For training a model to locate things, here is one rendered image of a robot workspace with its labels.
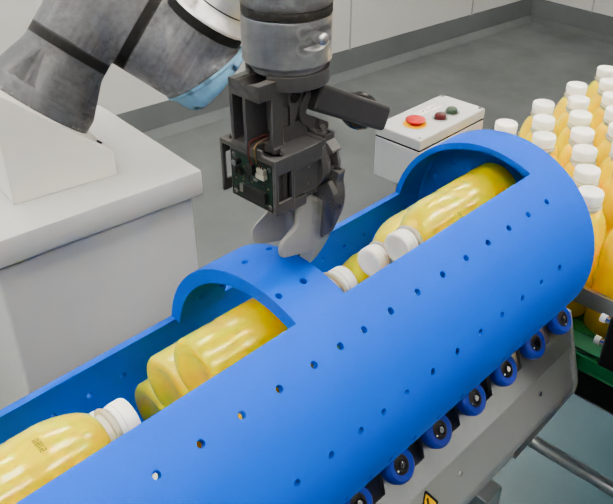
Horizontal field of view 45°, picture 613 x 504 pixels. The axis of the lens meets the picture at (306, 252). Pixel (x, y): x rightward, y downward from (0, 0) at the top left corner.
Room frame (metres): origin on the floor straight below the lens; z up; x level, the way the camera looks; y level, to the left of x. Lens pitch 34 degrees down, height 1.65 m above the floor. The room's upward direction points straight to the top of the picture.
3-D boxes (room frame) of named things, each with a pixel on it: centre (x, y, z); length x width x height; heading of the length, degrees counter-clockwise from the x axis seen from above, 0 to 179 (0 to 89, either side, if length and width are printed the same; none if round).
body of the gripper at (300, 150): (0.60, 0.02, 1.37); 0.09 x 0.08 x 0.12; 136
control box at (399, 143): (1.27, -0.23, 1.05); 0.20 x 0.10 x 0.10; 136
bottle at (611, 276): (0.91, -0.47, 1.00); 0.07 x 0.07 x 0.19
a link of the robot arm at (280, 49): (0.60, 0.01, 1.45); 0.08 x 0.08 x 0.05
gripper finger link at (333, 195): (0.60, -0.01, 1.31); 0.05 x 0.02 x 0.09; 46
